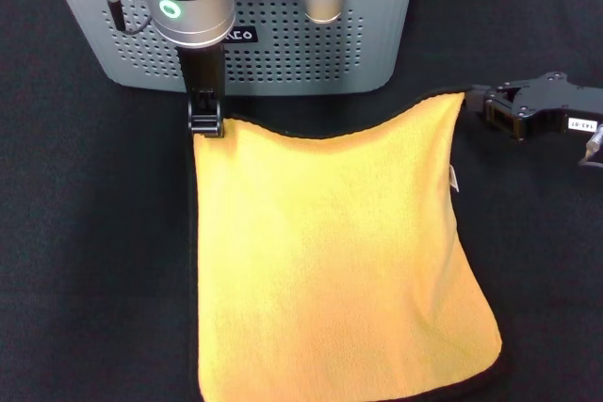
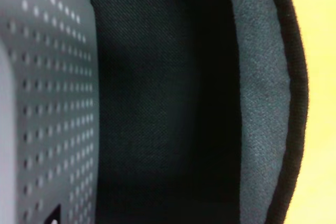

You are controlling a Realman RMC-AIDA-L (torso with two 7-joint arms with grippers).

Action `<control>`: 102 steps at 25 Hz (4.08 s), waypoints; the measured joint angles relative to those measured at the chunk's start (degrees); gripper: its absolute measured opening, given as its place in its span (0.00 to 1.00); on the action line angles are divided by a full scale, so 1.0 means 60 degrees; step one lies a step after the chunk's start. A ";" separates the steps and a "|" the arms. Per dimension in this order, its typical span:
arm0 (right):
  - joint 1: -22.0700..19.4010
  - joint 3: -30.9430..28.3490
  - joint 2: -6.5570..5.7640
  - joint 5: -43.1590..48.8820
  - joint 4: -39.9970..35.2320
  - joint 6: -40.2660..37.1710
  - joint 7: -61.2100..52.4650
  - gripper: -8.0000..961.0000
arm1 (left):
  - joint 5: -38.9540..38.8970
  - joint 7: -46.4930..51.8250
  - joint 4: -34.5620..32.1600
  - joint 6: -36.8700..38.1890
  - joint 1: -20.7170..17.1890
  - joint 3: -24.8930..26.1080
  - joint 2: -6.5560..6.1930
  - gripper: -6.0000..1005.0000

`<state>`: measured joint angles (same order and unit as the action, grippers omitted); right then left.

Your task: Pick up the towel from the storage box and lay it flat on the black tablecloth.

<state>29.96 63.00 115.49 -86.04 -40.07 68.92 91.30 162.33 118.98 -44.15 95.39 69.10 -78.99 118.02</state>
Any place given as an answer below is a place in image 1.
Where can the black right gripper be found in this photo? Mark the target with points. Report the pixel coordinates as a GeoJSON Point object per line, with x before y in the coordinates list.
{"type": "Point", "coordinates": [542, 96]}

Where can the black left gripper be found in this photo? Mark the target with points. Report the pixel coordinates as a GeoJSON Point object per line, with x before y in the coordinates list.
{"type": "Point", "coordinates": [202, 68]}

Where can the yellow and grey towel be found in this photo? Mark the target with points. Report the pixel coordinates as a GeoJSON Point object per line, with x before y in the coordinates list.
{"type": "Point", "coordinates": [330, 256]}

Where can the small white towel tag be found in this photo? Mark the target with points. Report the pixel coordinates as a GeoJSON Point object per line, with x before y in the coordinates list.
{"type": "Point", "coordinates": [453, 181]}

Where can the black box logo label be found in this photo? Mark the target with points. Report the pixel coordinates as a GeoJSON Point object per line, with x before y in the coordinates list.
{"type": "Point", "coordinates": [245, 35]}

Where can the grey perforated storage box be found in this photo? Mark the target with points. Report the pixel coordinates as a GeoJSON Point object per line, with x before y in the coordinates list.
{"type": "Point", "coordinates": [306, 53]}

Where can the black tablecloth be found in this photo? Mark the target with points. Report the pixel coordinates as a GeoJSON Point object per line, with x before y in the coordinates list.
{"type": "Point", "coordinates": [94, 232]}

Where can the white numbered sticker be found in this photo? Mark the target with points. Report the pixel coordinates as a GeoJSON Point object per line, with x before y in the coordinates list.
{"type": "Point", "coordinates": [582, 123]}

